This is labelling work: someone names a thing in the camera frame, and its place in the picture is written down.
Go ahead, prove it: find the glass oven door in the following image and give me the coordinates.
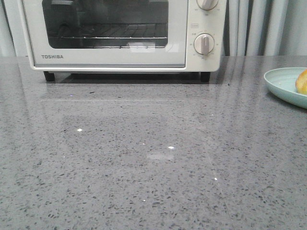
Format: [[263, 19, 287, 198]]
[[21, 0, 188, 68]]

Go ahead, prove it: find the golden striped croissant bread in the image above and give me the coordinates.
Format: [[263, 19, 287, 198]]
[[295, 69, 307, 95]]

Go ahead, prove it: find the lower oven control knob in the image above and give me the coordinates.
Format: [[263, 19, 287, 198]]
[[194, 34, 214, 56]]

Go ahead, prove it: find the oven control knob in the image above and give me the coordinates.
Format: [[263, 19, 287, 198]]
[[194, 34, 214, 56], [197, 0, 218, 11]]

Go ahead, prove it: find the upper oven control knob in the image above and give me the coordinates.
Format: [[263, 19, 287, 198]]
[[197, 0, 218, 11]]

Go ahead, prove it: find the white Toshiba toaster oven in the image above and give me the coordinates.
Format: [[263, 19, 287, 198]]
[[18, 0, 227, 82]]

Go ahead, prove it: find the light green round plate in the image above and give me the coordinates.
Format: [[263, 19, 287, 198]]
[[263, 67, 307, 109]]

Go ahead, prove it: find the black wire oven rack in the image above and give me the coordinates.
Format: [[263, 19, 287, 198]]
[[57, 23, 168, 39]]

